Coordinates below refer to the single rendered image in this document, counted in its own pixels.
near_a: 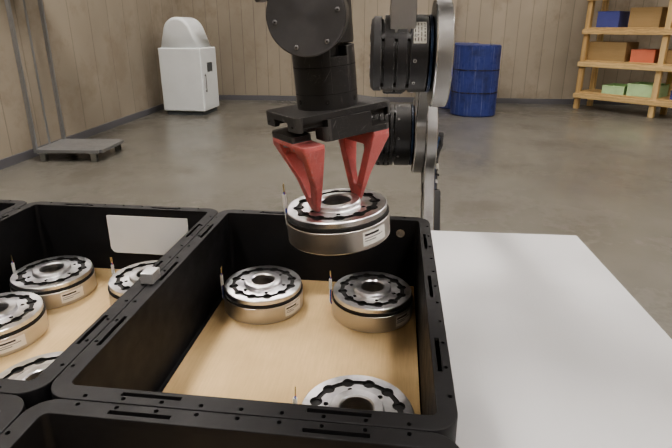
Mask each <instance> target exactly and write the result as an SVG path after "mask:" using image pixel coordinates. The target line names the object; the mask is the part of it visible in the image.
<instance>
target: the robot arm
mask: <svg viewBox="0 0 672 448"><path fill-rule="evenodd" d="M255 1H256V2H260V3H265V2H266V1H267V7H266V21H267V26H268V29H269V32H270V34H271V36H272V37H273V39H274V41H275V42H276V43H277V44H278V45H279V46H280V47H281V48H282V49H283V50H285V51H286V52H288V53H290V54H292V63H293V72H294V81H295V90H296V99H297V104H295V105H290V106H285V107H280V108H274V109H269V110H266V115H267V123H268V125H270V126H273V127H277V126H279V125H280V124H281V123H287V127H284V128H280V129H275V130H272V137H273V143H274V145H275V147H276V148H277V150H278V151H279V153H280V154H281V156H282V157H283V159H284V160H285V162H286V163H287V165H288V166H289V168H290V169H291V171H292V172H293V174H294V175H295V177H296V178H297V180H298V182H299V184H300V187H301V189H302V191H303V193H304V196H305V198H306V200H307V202H308V204H309V207H310V208H311V209H312V210H314V211H316V212H320V208H321V200H322V187H323V172H324V157H325V146H324V144H321V143H318V142H314V141H311V134H310V133H308V132H313V131H316V139H318V140H321V141H325V142H330V141H335V140H339V144H340V149H341V153H342V157H343V162H344V166H345V170H346V174H347V179H348V183H349V186H350V190H351V193H354V194H357V195H358V196H359V197H360V199H361V198H362V197H363V194H364V191H365V188H366V185H367V182H368V179H369V176H370V173H371V171H372V169H373V167H374V165H375V163H376V161H377V159H378V157H379V155H380V153H381V151H382V149H383V147H384V145H385V143H386V141H387V139H388V137H389V124H388V121H384V120H379V119H374V118H371V116H372V115H377V114H382V113H383V114H390V100H389V99H385V98H378V97H372V96H365V95H359V94H357V79H356V65H355V51H354V43H347V42H353V40H354V36H353V22H352V8H351V0H255ZM357 142H359V143H363V144H364V146H365V149H364V153H363V157H362V162H361V166H360V171H359V175H358V176H357V169H356V144H357ZM303 164H304V165H303ZM304 167H305V168H304ZM305 170H306V171H305Z"/></svg>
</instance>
